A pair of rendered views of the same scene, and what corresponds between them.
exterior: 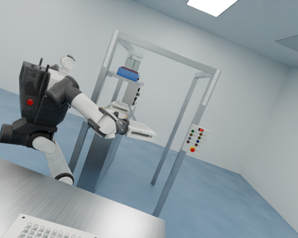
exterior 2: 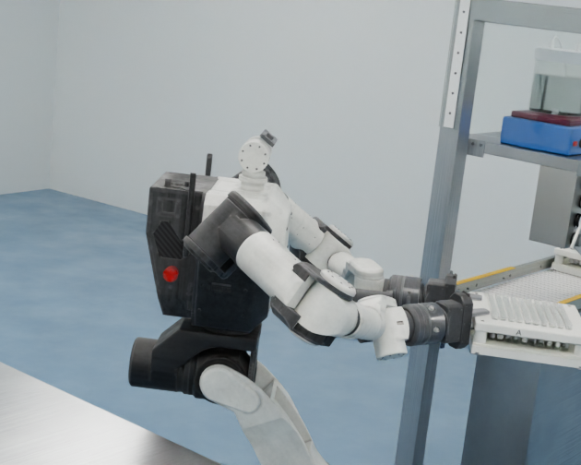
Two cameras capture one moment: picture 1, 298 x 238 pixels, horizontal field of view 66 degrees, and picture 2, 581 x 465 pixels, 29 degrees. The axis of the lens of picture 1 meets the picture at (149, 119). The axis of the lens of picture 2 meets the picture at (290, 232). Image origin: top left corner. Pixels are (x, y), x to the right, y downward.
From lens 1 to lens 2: 1.16 m
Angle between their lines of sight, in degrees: 38
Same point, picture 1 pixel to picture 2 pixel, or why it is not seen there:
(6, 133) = (139, 360)
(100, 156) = (508, 453)
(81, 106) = (254, 268)
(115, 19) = not seen: outside the picture
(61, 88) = (213, 228)
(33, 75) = (169, 205)
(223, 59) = not seen: outside the picture
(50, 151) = (247, 405)
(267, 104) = not seen: outside the picture
